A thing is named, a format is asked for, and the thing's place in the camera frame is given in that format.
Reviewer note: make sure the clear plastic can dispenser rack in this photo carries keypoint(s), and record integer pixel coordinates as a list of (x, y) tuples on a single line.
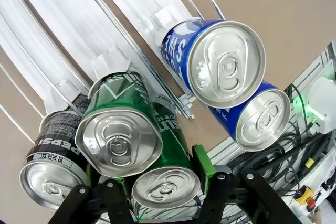
[(52, 11)]

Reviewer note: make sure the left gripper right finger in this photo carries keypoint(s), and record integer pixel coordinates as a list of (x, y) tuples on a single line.
[(223, 197)]

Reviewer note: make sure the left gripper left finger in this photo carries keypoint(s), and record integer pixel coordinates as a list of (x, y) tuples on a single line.
[(110, 203)]

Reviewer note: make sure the green cider can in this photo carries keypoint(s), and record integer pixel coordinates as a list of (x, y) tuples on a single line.
[(165, 192), (118, 142)]

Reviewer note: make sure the blue Pocari Sweat can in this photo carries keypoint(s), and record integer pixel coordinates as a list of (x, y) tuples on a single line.
[(227, 61), (262, 121)]

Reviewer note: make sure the black Pepsi can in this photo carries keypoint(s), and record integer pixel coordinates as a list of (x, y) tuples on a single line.
[(52, 184)]

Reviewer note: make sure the yellow emergency stop button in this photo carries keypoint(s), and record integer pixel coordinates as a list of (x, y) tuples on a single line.
[(304, 195)]

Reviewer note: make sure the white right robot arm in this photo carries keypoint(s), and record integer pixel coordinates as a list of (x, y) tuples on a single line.
[(323, 103)]

